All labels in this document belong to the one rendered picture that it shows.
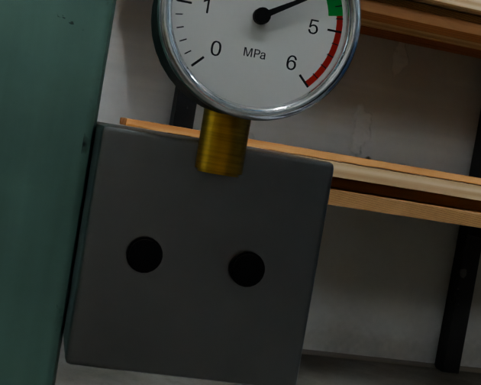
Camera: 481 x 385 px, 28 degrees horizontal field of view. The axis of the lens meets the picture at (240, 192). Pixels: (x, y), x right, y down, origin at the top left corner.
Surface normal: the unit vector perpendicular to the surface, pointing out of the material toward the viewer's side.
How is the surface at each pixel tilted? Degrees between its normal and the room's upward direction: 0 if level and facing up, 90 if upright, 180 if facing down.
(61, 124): 90
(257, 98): 90
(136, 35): 90
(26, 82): 90
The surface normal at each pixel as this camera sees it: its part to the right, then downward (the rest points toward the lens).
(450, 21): 0.25, 0.11
